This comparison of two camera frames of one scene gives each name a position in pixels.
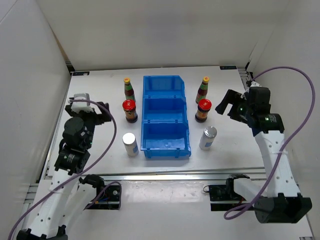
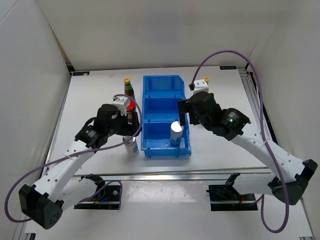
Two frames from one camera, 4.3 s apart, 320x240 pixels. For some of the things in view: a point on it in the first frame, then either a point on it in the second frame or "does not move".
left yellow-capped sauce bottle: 129,90 does not move
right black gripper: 232,97 to 185,107
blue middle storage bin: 164,109 does not move
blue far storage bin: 163,86 does not move
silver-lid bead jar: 207,138 to 176,133
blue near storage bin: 165,139 does not move
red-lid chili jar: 129,107 does not move
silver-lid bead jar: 131,144 does not move
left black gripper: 100,118 to 128,128
